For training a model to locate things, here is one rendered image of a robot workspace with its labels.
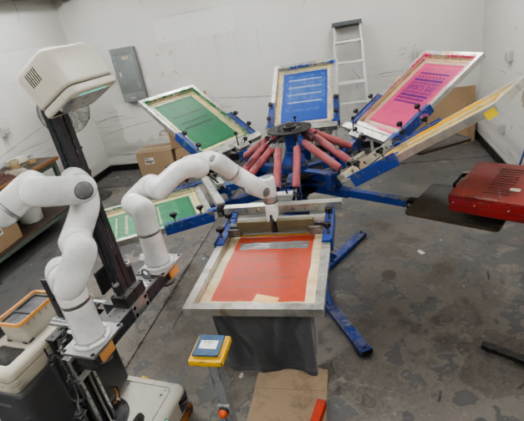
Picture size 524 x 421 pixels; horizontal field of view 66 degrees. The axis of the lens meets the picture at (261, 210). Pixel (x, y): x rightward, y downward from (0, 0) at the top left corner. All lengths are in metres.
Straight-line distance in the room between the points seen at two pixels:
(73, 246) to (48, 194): 0.16
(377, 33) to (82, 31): 4.28
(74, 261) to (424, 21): 5.36
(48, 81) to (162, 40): 5.31
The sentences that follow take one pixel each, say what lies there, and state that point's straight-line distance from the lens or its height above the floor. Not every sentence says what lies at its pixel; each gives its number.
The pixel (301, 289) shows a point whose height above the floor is 0.96.
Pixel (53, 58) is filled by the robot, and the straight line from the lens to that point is 1.26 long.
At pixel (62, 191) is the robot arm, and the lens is 1.22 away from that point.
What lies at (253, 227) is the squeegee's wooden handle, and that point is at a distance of 2.13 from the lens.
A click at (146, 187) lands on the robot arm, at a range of 1.71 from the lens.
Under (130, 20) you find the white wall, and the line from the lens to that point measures 6.70.
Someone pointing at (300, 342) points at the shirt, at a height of 0.71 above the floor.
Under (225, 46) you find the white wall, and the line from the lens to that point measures 6.20.
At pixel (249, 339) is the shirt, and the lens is 1.89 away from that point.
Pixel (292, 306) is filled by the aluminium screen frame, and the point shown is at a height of 0.99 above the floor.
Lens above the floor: 2.02
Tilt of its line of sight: 26 degrees down
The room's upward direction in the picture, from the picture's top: 10 degrees counter-clockwise
